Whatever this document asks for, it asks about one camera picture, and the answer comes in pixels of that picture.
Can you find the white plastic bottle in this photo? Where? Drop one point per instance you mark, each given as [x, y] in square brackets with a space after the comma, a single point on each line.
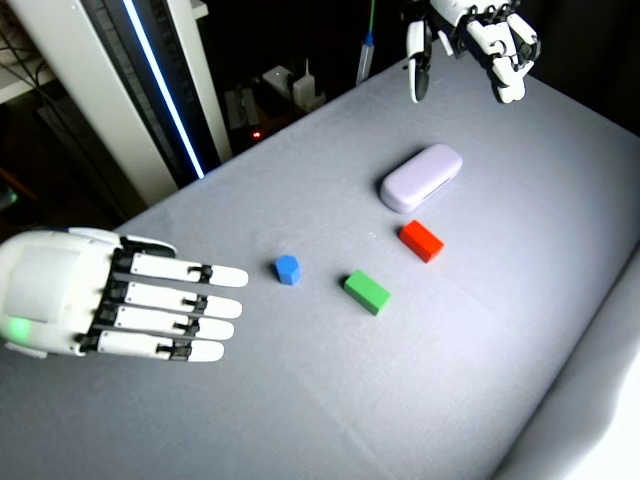
[307, 90]

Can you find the green rectangular block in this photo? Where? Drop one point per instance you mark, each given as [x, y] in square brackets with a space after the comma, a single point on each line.
[367, 292]

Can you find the grey table cloth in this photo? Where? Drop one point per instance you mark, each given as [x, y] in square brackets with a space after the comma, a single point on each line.
[320, 390]

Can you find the white column with light strip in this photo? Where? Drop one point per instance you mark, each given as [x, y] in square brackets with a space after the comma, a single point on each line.
[90, 75]

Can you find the lavender oval case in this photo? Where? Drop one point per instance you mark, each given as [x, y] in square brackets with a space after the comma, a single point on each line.
[421, 177]

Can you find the translucent plastic tube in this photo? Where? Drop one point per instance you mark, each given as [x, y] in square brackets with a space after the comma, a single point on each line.
[365, 57]

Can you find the red rectangular block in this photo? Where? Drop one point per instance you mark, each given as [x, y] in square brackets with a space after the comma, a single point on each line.
[421, 241]

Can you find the blue hexagonal block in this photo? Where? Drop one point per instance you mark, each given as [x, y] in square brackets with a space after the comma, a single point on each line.
[288, 271]

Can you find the white shelf board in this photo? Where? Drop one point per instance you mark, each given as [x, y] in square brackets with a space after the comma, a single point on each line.
[20, 85]

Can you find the white power adapter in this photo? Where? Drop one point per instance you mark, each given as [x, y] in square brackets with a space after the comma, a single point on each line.
[279, 79]

